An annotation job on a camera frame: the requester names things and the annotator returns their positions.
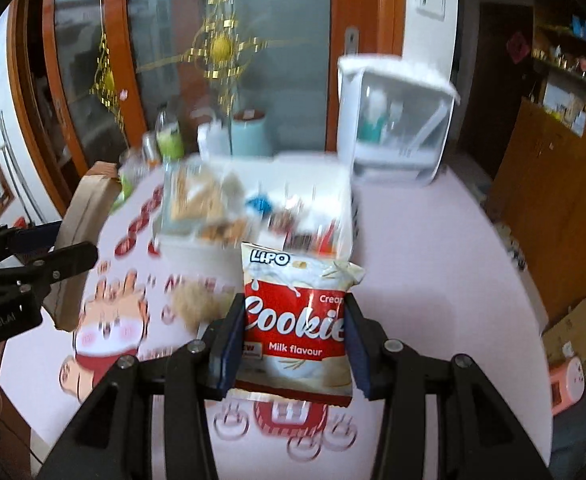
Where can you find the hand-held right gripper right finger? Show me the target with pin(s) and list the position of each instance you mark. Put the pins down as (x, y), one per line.
(355, 355)

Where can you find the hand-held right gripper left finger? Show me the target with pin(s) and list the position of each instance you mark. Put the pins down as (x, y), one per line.
(230, 355)

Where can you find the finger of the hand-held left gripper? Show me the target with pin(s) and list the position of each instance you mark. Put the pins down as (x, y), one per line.
(33, 239)
(68, 260)

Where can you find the puffed rice ball packet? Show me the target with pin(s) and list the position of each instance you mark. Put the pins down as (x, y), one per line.
(200, 305)

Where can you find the red and white cookie packet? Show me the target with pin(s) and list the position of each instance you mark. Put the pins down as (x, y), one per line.
(298, 320)

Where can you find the small red snack packet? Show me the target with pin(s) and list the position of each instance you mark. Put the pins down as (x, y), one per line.
(327, 240)

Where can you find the large clear bread packet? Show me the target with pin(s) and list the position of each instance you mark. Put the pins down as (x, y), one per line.
(195, 195)

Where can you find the small blue snack packet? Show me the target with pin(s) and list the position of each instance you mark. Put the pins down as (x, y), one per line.
(259, 203)

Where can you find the white plastic bin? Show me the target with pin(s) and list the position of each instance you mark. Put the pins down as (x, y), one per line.
(300, 177)

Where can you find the metal stand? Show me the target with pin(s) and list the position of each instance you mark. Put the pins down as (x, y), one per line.
(15, 160)

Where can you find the green tissue pack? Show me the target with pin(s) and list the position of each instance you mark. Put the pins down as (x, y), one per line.
(127, 187)

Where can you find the glass tumbler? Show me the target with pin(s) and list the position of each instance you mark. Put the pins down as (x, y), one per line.
(134, 165)

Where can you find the small metal jar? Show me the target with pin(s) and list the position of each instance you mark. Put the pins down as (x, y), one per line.
(150, 150)

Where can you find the glass bottle with green label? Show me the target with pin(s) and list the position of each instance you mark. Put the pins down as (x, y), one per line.
(169, 140)

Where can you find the small gold door ornament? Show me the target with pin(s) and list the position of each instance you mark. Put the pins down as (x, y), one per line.
(107, 77)

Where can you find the white squeeze bottle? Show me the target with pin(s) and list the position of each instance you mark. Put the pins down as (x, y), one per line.
(213, 137)

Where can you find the pink pig container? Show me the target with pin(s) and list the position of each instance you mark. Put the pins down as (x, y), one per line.
(567, 385)

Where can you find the cardboard box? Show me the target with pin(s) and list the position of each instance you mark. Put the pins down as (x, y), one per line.
(573, 335)

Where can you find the light blue canister brown lid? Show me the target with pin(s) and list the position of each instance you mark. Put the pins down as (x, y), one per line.
(250, 135)

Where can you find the teal bottle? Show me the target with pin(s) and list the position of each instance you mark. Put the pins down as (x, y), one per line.
(373, 127)

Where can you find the clear bottle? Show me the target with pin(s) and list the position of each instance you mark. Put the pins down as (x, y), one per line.
(398, 122)

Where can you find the white lidded storage box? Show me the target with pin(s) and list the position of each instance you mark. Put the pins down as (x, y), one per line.
(358, 110)

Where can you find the wooden shelf cabinet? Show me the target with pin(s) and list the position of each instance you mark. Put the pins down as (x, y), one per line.
(548, 185)

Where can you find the large gold door ornament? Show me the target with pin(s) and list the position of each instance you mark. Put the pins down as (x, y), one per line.
(220, 47)

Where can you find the red wall decoration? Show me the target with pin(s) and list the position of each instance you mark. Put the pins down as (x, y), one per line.
(517, 47)

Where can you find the white wall switch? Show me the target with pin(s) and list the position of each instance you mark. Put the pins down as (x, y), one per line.
(430, 2)

